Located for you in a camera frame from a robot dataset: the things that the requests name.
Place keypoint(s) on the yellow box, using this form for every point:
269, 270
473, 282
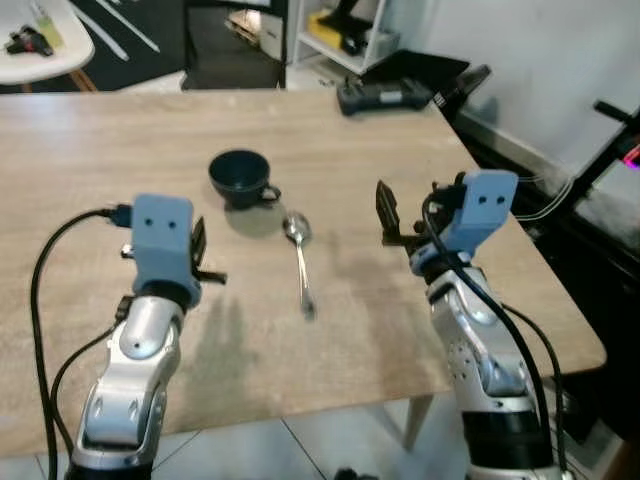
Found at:
322, 25

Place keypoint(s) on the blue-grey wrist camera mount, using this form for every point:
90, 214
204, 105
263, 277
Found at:
160, 235
485, 205

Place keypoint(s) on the light wooden table leg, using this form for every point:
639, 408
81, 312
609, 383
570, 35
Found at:
418, 420

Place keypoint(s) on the white shelf rack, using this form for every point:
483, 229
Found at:
352, 55

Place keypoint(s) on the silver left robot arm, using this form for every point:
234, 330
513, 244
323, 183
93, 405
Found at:
140, 345

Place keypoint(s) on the silver metal spoon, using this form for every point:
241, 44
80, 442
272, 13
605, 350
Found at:
297, 230

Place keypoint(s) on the small black device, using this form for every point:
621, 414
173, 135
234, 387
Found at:
28, 43

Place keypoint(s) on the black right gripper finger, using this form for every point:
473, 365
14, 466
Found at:
388, 210

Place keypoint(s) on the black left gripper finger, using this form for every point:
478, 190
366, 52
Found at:
199, 240

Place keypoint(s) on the robot right leg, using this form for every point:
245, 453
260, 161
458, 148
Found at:
350, 474

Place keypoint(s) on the black remote controller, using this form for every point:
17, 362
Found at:
385, 97

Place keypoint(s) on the dark blue cup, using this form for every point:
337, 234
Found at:
235, 175

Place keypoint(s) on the small wooden crate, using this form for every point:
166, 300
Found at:
245, 28

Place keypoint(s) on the white round table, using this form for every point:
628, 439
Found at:
50, 62

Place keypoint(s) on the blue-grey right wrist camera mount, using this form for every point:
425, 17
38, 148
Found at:
485, 205

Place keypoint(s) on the pink and blue light device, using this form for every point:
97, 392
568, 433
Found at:
632, 158

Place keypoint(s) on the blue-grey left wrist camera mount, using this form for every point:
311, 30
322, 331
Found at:
160, 235

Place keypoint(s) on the black tool on shelf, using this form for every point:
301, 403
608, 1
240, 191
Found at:
355, 15

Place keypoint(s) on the yellow-green bottle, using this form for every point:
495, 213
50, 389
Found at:
48, 28

